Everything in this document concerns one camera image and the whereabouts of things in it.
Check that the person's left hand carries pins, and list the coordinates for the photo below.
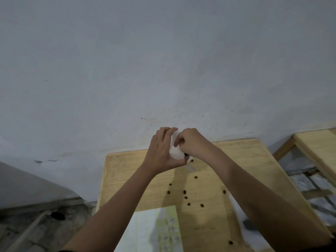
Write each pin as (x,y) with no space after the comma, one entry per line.
(157,154)

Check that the person's right hand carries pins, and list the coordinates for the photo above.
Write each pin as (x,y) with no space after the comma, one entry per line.
(195,144)

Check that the small translucent plastic bag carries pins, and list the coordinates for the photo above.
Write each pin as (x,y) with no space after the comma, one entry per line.
(249,240)
(176,152)

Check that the coffee beans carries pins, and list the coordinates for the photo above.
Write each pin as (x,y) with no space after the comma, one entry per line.
(184,192)

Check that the person's left forearm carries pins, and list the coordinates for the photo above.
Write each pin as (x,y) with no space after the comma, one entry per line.
(110,215)

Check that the person's right forearm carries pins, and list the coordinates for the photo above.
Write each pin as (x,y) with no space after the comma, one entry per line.
(270,204)

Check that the person's black shirt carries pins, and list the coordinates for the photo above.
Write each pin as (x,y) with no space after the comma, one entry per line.
(323,248)

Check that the pale yellow label sheet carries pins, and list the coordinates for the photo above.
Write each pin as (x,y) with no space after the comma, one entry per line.
(141,228)

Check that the light wooden side table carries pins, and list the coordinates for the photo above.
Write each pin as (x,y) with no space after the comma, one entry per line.
(317,146)

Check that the wooden stick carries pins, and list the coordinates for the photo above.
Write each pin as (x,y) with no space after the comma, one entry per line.
(26,230)

